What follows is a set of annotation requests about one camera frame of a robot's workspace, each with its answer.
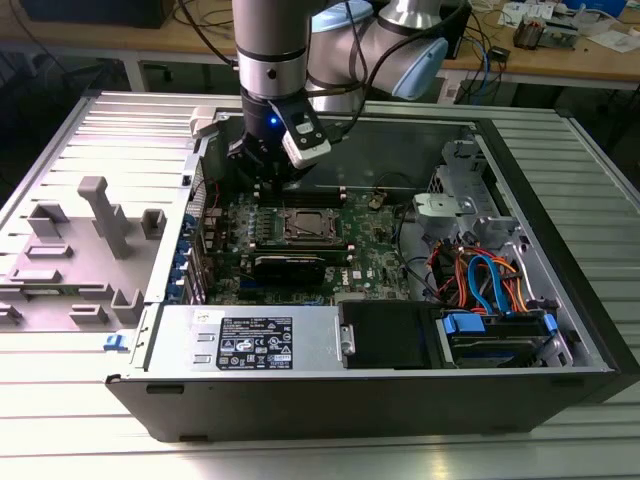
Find perforated metal drive cage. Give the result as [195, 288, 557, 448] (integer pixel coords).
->
[427, 138, 524, 236]

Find orange flat wire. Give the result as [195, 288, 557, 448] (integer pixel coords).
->
[492, 254, 532, 314]

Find white printed sheet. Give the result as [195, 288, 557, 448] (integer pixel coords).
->
[499, 2, 531, 26]

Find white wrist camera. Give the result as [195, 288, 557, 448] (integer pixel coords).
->
[281, 99, 334, 170]

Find grey electronic device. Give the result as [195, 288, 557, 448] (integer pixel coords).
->
[542, 9, 584, 49]

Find red orange power wires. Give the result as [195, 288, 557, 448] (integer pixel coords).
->
[428, 238, 481, 307]

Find silver power supply unit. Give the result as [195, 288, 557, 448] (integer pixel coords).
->
[130, 303, 345, 375]

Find metal socket cover frame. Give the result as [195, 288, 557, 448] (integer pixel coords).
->
[284, 207, 342, 245]

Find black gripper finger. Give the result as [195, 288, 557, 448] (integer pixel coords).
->
[227, 141, 278, 196]
[273, 167, 301, 196]

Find wooden workbench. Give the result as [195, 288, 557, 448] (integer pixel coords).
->
[0, 0, 640, 94]

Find dark office chair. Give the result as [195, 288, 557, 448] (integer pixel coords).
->
[0, 49, 126, 161]

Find blue network cable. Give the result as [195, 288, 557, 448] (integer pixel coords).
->
[472, 37, 496, 104]

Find thick black cable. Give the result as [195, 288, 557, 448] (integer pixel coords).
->
[392, 202, 446, 306]

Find black open PC case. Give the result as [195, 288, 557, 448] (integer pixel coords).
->
[103, 102, 640, 445]

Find silver bracket with round hole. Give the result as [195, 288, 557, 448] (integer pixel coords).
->
[412, 192, 475, 227]

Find grey parts rack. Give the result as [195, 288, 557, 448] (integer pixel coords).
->
[0, 174, 170, 334]

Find grey corner fixture block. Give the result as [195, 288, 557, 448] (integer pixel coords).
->
[190, 105, 222, 140]

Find green RAM stick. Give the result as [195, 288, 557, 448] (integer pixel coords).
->
[252, 241, 353, 263]

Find black upright tower box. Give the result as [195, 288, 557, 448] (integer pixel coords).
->
[442, 0, 475, 61]

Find green Dell motherboard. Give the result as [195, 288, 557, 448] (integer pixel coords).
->
[200, 189, 419, 307]

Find black equipment box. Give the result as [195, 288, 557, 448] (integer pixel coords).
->
[22, 0, 175, 30]

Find black graphics card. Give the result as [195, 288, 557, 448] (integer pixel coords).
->
[251, 253, 327, 287]

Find white paper sheet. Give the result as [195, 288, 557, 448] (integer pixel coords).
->
[587, 28, 640, 54]

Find metal heatsink cooler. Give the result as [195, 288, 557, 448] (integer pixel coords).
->
[514, 13, 547, 50]

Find hard disk in blue carrier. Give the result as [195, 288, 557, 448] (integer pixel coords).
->
[436, 308, 560, 370]

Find blue flat wire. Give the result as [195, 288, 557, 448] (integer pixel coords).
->
[466, 253, 517, 317]

